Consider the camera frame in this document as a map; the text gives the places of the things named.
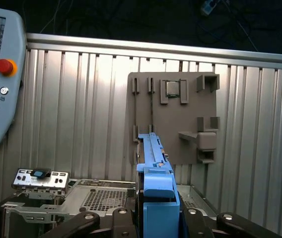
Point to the metal card retention bracket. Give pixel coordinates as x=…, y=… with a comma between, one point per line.
x=56, y=179

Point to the silver CPU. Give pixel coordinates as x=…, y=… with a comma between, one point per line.
x=172, y=88

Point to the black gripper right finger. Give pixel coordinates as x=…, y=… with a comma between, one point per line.
x=193, y=223

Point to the pale blue teach pendant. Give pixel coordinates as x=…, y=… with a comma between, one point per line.
x=7, y=111

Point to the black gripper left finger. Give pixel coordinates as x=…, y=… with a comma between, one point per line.
x=122, y=223

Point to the grey power supply unit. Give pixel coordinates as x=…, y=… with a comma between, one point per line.
x=106, y=198

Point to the grey parts rack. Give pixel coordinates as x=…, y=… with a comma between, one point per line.
x=175, y=124

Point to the pale blue power strip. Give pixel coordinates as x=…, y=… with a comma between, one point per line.
x=209, y=6

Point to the hard disk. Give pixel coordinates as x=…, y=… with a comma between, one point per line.
x=161, y=218

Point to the green RAM stick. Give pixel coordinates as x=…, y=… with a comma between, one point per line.
x=152, y=109
x=136, y=109

